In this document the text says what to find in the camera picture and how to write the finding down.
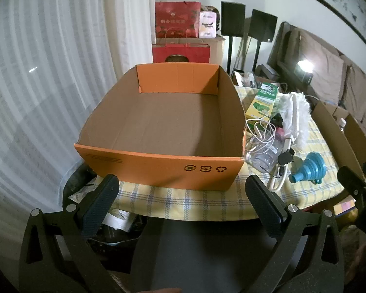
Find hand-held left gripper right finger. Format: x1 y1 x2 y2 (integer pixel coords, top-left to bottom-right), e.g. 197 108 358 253
245 175 345 293

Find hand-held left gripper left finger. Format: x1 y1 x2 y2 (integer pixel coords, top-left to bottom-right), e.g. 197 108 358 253
18 174 123 293

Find blue collapsible funnel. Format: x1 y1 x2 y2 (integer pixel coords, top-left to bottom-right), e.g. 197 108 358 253
289 152 327 184

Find clear plastic bottle pink cap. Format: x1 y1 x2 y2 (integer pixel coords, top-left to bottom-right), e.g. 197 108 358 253
245 128 289 175

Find black retractable lanyard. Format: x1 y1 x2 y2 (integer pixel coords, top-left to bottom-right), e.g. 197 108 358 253
271 148 295 178

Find white wired earphones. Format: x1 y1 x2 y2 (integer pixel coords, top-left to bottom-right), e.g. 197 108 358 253
243 114 285 160

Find white fluffy duster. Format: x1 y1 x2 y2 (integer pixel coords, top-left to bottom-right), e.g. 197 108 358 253
268 92 312 191

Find orange cardboard box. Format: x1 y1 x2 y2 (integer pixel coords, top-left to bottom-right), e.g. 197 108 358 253
74 63 247 190

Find person's left hand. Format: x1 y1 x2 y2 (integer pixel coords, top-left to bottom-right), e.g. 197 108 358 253
146 287 183 293

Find yellow pink packet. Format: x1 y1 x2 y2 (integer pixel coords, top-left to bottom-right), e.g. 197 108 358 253
334 197 358 218

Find dark bag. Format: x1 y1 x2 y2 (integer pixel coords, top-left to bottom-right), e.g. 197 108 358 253
62 162 147 248

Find open brown cardboard box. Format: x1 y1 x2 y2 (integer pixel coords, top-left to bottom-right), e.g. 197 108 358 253
311 101 366 187

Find brown sofa cushion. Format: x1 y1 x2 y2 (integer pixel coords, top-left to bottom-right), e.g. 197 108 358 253
298 29 346 99
341 64 366 123

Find green carton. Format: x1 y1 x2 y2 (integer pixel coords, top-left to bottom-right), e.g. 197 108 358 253
245 83 280 123

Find small lit lamp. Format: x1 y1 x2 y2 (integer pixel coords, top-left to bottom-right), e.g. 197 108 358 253
295 60 314 84

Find clear plastic bag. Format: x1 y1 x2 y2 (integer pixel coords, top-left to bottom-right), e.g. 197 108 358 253
234 71 257 88

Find white sheer curtain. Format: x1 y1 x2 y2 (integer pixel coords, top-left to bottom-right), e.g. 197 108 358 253
0 0 118 220

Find dark wooden sofa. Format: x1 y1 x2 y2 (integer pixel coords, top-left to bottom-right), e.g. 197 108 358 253
267 21 366 135

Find white drape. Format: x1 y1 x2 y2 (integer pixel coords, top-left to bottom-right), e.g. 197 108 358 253
102 0 157 78

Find pink white box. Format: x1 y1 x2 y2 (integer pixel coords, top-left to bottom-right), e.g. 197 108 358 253
199 11 218 39

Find red floral gift bag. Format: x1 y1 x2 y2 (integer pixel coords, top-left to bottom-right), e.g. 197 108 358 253
155 1 202 39

